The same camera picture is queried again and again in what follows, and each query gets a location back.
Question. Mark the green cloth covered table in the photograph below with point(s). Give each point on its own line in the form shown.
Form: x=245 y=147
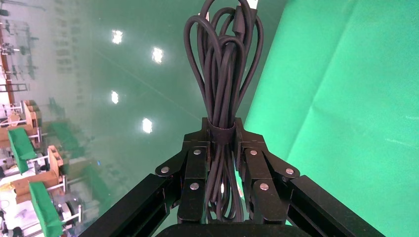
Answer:
x=21 y=147
x=44 y=209

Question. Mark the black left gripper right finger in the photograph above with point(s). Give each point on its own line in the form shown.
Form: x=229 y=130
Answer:
x=258 y=173

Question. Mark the long brown cardboard box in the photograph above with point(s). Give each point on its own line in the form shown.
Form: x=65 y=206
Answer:
x=32 y=184

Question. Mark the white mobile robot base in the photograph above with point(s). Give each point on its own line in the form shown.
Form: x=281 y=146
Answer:
x=67 y=209

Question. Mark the dark metal rack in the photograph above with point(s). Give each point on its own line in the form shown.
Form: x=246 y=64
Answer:
x=13 y=87

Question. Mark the wooden crate frame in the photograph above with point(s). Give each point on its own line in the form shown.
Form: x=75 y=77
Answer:
x=55 y=157
x=31 y=114

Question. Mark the green table cloth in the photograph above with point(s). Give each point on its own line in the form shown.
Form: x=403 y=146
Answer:
x=343 y=98

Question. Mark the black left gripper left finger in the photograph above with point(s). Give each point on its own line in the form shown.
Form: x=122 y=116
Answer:
x=194 y=170

